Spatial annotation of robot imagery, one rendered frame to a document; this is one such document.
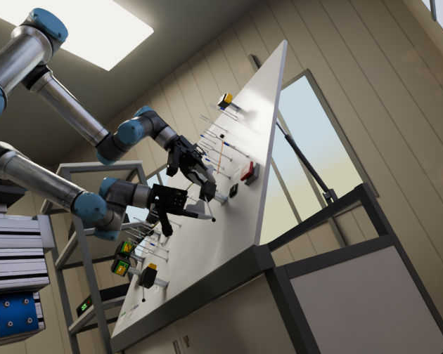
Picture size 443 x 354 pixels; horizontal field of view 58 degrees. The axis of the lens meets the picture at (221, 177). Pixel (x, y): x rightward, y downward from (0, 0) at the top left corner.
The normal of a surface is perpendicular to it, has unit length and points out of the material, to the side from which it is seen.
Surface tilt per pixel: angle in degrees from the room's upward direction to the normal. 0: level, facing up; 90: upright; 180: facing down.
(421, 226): 90
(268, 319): 90
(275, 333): 90
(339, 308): 90
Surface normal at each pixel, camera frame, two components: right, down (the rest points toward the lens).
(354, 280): 0.51, -0.49
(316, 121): -0.51, -0.14
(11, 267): 0.79, -0.47
